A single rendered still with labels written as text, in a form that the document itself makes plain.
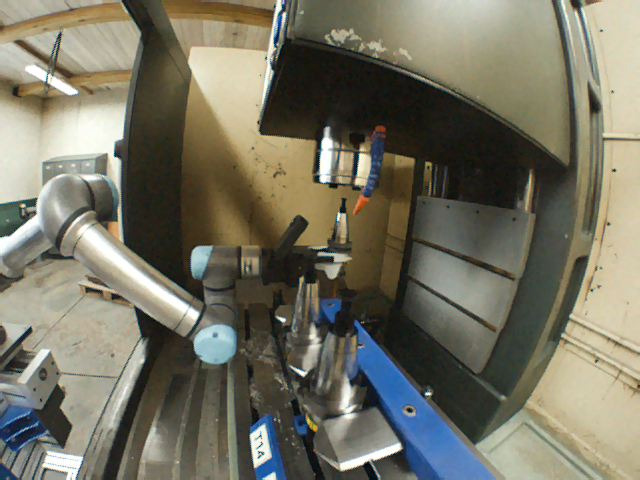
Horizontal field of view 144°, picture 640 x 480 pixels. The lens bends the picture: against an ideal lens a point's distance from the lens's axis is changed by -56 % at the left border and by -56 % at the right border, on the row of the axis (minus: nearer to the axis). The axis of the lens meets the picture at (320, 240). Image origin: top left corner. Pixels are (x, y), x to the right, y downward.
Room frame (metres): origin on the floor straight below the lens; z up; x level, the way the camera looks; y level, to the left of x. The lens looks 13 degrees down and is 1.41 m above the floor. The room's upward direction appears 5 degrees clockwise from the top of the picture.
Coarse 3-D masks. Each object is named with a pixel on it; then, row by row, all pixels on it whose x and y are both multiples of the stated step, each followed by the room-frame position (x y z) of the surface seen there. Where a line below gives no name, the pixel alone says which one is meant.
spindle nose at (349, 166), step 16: (336, 128) 0.49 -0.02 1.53; (320, 144) 0.52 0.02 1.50; (336, 144) 0.49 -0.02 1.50; (352, 144) 0.48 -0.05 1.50; (368, 144) 0.49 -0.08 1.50; (320, 160) 0.51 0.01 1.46; (336, 160) 0.49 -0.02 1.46; (352, 160) 0.48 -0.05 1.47; (368, 160) 0.49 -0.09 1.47; (320, 176) 0.51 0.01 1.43; (336, 176) 0.49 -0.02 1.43; (352, 176) 0.48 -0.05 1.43
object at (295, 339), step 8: (288, 320) 0.28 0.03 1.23; (288, 328) 0.27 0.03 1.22; (288, 336) 0.25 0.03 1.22; (296, 336) 0.25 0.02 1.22; (304, 336) 0.25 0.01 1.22; (312, 336) 0.25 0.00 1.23; (320, 336) 0.25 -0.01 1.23; (288, 344) 0.25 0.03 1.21; (296, 344) 0.25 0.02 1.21; (304, 344) 0.24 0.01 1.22; (312, 344) 0.25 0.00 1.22
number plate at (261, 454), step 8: (264, 424) 0.29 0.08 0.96; (256, 432) 0.28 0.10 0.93; (264, 432) 0.27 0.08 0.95; (256, 440) 0.26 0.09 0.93; (264, 440) 0.26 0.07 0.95; (256, 448) 0.25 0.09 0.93; (264, 448) 0.24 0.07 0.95; (256, 456) 0.23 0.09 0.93; (264, 456) 0.22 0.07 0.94; (256, 464) 0.21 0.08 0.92
